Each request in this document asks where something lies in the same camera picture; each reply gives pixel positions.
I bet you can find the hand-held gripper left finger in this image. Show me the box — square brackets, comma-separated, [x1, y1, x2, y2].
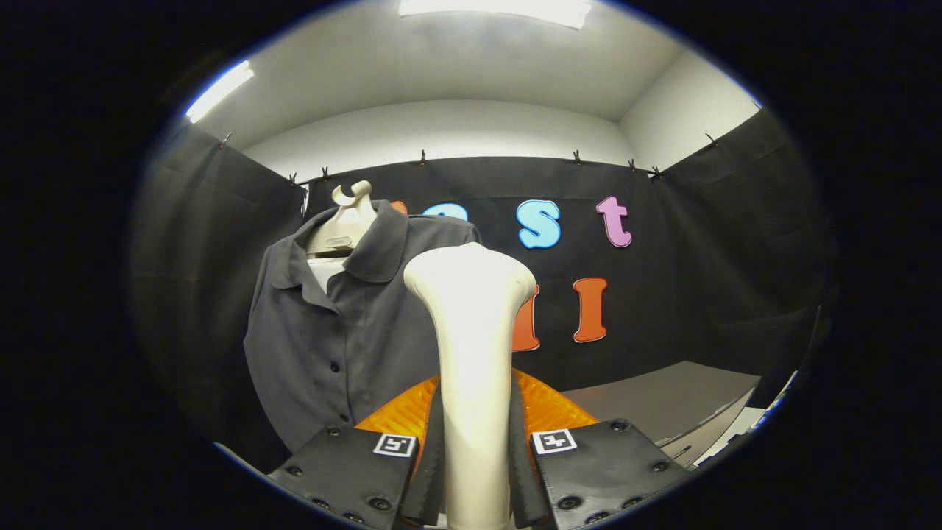
[266, 375, 447, 529]

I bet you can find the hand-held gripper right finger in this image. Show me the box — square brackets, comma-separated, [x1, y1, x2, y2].
[508, 368, 690, 529]

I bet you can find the cream white garment steamer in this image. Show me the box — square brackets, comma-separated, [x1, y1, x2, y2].
[403, 242, 538, 530]

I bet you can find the dark grey button shirt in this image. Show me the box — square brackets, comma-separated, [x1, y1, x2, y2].
[243, 200, 483, 453]

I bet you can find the cream clothes hanger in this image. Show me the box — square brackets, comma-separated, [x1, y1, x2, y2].
[305, 180, 379, 295]

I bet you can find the white cabinet with grey top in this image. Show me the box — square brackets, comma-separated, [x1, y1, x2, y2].
[562, 359, 762, 469]

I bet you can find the black backdrop cloth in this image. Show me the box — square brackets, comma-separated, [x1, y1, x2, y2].
[129, 107, 836, 472]

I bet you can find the row of black clips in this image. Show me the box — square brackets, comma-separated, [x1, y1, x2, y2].
[219, 132, 720, 186]

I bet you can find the long ceiling light strip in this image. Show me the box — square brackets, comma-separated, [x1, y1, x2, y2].
[184, 60, 255, 124]

